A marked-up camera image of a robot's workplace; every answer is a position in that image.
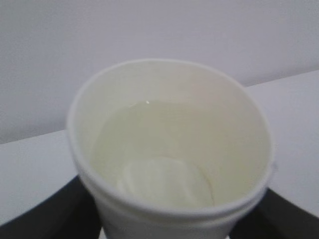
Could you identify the white paper cup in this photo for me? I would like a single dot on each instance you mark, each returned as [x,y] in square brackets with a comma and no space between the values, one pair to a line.
[169,149]

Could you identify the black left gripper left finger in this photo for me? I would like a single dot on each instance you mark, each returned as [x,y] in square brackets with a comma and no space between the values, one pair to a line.
[70,213]

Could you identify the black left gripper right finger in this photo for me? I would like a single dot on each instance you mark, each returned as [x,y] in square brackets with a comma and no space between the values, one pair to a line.
[276,218]

